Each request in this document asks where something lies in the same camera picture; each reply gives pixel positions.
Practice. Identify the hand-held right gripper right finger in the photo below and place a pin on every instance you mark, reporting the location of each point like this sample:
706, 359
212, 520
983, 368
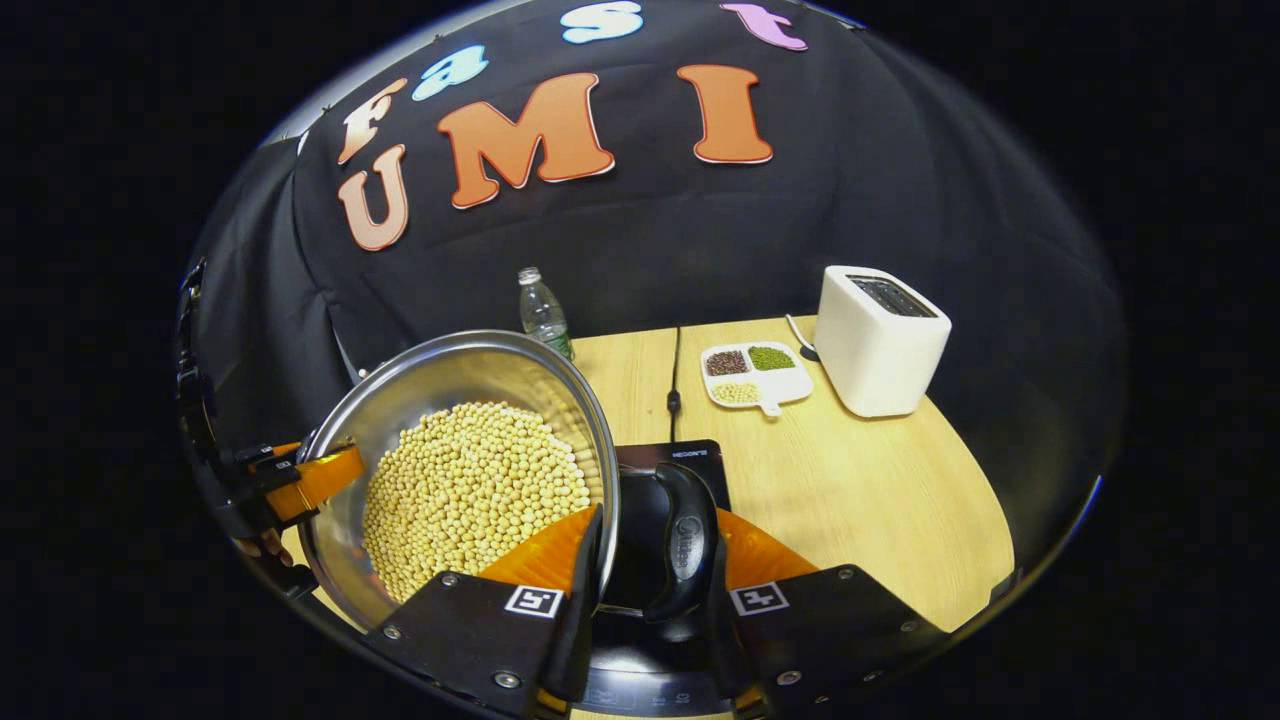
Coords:
800, 640

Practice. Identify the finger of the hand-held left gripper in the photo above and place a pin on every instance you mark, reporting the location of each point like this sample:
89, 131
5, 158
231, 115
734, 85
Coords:
315, 480

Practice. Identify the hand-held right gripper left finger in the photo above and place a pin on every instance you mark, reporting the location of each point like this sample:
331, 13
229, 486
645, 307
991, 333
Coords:
588, 600

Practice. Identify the black induction cooktop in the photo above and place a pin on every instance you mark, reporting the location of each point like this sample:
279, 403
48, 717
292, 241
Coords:
640, 458

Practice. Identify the pile of yellow soybeans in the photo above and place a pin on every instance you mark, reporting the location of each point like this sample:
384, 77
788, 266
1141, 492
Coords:
470, 490

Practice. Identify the white divided bean plate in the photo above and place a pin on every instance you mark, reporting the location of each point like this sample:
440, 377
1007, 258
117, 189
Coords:
775, 385

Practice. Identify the clear plastic water bottle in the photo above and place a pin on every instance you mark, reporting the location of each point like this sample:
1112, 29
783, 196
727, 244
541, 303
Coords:
543, 315

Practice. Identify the white toaster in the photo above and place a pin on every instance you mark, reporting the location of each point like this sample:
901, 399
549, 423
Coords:
880, 350

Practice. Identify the black backdrop cloth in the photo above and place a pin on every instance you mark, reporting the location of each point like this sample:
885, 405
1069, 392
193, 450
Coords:
640, 230

